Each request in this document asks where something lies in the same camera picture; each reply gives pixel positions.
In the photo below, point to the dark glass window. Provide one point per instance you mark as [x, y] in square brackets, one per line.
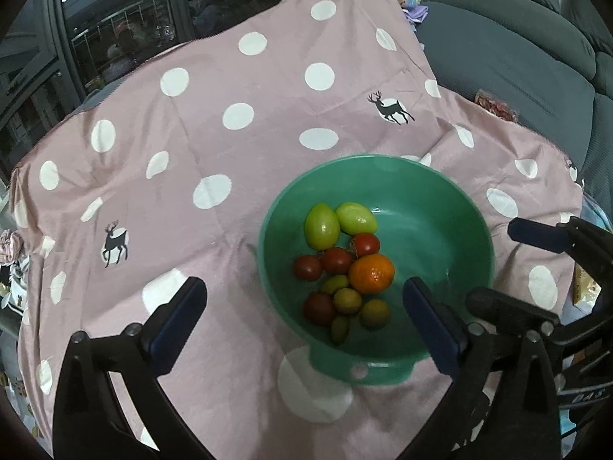
[119, 33]

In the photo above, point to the pink polka dot blanket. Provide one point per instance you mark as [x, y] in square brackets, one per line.
[215, 129]

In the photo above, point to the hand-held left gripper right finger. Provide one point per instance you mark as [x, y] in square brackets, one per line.
[431, 326]

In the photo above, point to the purple cloth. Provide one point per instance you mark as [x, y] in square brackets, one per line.
[414, 9]

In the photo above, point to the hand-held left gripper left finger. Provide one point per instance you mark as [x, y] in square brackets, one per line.
[175, 330]

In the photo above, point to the orange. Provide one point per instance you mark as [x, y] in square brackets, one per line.
[371, 274]

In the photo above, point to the green plastic bowl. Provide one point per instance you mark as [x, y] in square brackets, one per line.
[431, 230]

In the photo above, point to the yellow printed packet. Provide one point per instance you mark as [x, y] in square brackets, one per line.
[584, 285]

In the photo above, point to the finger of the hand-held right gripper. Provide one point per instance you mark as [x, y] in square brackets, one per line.
[536, 234]
[507, 304]

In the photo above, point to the green tomato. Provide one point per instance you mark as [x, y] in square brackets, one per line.
[322, 226]
[357, 218]

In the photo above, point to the red snack packet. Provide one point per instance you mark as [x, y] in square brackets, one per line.
[498, 106]

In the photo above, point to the grey sofa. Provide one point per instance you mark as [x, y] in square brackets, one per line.
[503, 57]

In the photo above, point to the pink crumpled cloth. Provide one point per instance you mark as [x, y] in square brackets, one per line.
[9, 247]

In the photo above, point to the red tomato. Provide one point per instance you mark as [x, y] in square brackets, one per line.
[366, 244]
[336, 261]
[307, 267]
[319, 309]

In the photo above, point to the small olive green fruit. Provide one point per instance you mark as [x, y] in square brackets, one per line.
[340, 329]
[333, 283]

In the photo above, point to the round yellow fruit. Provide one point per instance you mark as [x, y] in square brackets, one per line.
[374, 314]
[347, 300]

